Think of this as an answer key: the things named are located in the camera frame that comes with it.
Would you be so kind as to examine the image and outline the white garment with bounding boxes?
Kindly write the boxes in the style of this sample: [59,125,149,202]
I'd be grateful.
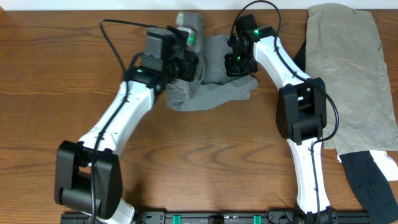
[337,150,397,182]

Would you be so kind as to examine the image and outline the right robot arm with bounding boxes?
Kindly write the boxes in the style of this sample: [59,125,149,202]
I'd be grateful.
[225,25,333,223]

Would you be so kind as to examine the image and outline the grey shorts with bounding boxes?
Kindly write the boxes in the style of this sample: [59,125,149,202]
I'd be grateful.
[165,11,259,111]

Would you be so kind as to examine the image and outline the khaki shorts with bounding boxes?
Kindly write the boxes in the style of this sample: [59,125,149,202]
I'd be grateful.
[305,4,397,155]

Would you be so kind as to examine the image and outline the black garment with logo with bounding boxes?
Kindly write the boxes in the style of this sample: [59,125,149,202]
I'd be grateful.
[294,41,306,72]

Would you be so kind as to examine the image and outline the dark navy garment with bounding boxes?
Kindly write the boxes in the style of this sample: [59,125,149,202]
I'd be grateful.
[340,151,397,224]

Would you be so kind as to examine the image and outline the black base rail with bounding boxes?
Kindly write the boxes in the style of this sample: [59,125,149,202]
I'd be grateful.
[60,210,373,224]

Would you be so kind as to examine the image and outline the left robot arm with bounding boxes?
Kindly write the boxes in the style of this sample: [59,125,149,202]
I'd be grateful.
[55,27,198,223]

